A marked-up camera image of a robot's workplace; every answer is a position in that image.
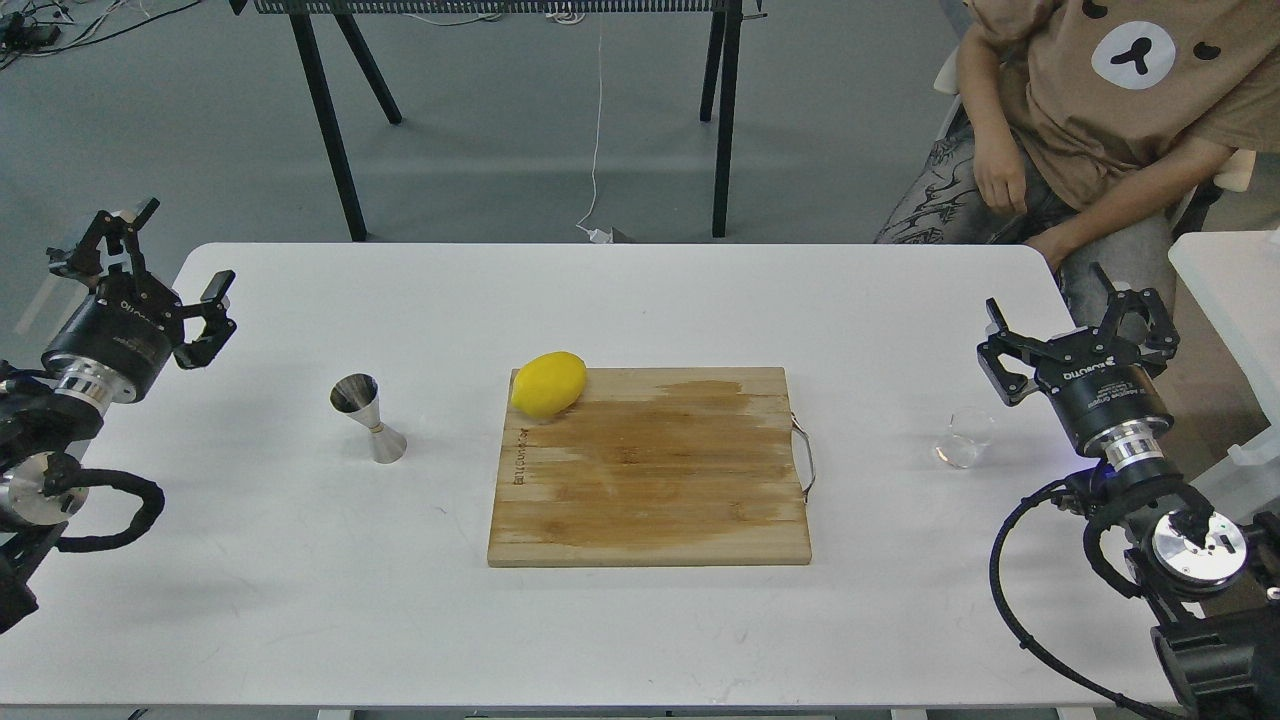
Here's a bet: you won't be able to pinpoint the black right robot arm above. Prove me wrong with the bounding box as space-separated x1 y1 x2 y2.
977 264 1279 719

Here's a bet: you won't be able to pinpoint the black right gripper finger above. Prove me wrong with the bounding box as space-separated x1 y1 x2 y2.
977 299 1076 407
1091 263 1180 379

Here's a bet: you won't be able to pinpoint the person in tan shirt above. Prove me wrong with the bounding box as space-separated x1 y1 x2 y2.
876 1 1279 327

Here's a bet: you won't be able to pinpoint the black cables on floor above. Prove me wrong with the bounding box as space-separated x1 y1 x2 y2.
0 0 206 70

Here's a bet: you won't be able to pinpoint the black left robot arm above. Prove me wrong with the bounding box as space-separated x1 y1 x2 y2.
1 199 237 629

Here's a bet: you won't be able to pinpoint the small clear glass cup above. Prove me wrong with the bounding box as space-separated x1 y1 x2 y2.
933 406 996 470

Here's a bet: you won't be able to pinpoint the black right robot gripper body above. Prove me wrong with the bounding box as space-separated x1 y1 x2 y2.
1036 331 1174 457

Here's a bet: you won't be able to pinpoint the white cable with plug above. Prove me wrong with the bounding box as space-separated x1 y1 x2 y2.
575 12 626 243

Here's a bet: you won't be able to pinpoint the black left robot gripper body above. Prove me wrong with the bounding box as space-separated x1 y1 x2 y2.
41 268 184 404

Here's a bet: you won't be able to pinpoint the person's right hand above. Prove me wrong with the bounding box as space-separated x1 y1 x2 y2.
973 129 1028 215

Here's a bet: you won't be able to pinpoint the black metal frame table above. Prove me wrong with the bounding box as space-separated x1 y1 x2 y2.
230 1 765 242

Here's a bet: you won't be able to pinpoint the white side table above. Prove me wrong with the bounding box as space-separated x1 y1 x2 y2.
1169 231 1280 521

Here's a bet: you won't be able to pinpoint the wooden cutting board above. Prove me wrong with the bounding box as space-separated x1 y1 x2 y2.
486 366 812 568

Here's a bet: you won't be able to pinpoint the person's left hand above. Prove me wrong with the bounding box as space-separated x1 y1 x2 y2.
1024 227 1076 274

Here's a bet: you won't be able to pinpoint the yellow lemon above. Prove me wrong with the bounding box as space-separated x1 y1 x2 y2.
509 351 588 419

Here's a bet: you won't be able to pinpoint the steel double jigger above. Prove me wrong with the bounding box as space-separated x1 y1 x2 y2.
329 373 407 464

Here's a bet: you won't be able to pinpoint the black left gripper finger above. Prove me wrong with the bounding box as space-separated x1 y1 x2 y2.
173 270 237 370
47 199 160 290

